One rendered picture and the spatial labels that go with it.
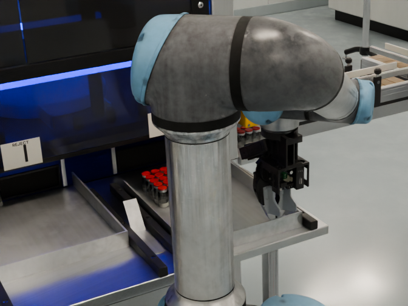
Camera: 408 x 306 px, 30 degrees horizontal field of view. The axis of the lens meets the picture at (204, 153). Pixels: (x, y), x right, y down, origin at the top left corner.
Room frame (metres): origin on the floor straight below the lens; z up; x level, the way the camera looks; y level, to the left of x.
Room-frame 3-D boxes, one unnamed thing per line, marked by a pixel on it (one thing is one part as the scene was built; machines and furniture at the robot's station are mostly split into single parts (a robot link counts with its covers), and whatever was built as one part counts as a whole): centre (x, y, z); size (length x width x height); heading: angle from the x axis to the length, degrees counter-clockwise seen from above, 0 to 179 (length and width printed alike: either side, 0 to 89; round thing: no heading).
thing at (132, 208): (1.37, 0.13, 0.91); 0.14 x 0.03 x 0.06; 26
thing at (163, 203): (1.51, 0.09, 0.90); 0.02 x 0.02 x 0.05
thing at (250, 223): (1.48, 0.00, 0.90); 0.34 x 0.26 x 0.04; 26
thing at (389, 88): (2.06, -0.32, 0.92); 0.69 x 0.16 x 0.16; 117
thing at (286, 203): (1.36, -0.16, 0.95); 0.06 x 0.03 x 0.09; 27
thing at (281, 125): (1.36, -0.15, 1.14); 0.08 x 0.08 x 0.05
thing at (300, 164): (1.35, -0.15, 1.06); 0.09 x 0.08 x 0.12; 27
